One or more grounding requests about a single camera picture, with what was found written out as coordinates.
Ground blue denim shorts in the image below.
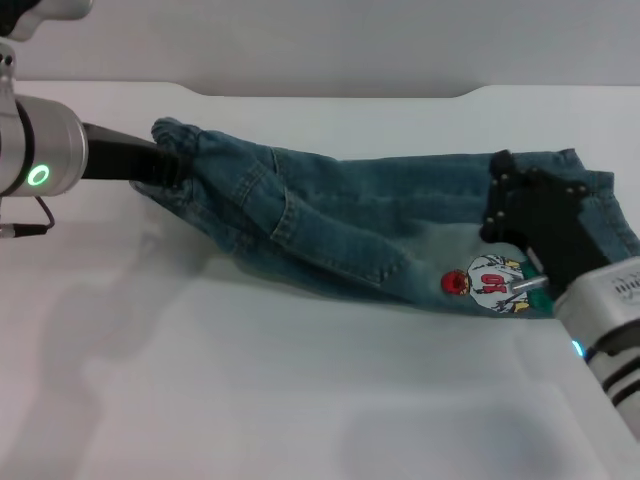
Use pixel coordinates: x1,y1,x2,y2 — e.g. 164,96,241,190
129,116,632,322

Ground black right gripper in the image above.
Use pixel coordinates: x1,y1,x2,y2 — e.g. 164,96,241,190
478,149,612,297

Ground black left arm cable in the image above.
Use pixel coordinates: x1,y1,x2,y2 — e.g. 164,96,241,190
0,194,56,237

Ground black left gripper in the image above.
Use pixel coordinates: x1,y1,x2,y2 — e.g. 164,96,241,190
81,121,194,192

